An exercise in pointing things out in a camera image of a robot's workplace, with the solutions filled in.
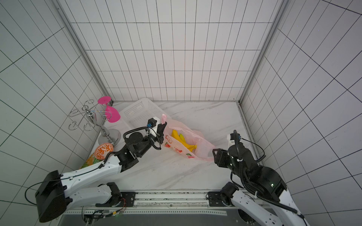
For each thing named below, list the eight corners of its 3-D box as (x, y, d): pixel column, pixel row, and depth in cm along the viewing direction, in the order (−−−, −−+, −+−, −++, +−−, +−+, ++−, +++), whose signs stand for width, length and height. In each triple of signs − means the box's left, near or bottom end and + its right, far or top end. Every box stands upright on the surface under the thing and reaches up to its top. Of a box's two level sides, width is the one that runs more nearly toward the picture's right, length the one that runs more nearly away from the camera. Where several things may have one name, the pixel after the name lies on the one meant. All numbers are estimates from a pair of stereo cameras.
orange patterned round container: (95, 159, 88) (92, 157, 85) (101, 145, 95) (98, 142, 92) (109, 159, 88) (106, 157, 85) (114, 145, 95) (112, 142, 92)
